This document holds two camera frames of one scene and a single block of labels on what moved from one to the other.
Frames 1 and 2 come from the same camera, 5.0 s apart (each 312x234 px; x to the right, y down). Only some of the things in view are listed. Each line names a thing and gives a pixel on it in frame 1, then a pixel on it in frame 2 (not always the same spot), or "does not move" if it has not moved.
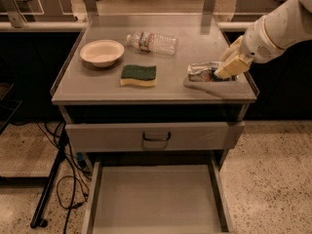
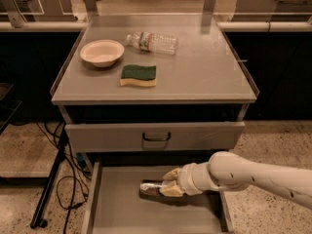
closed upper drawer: (155, 136) does not move
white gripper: (259, 43) to (186, 179)
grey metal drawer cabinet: (143, 105) does not move
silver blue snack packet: (205, 72) to (149, 188)
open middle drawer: (157, 197) does not move
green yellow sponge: (132, 74) does not move
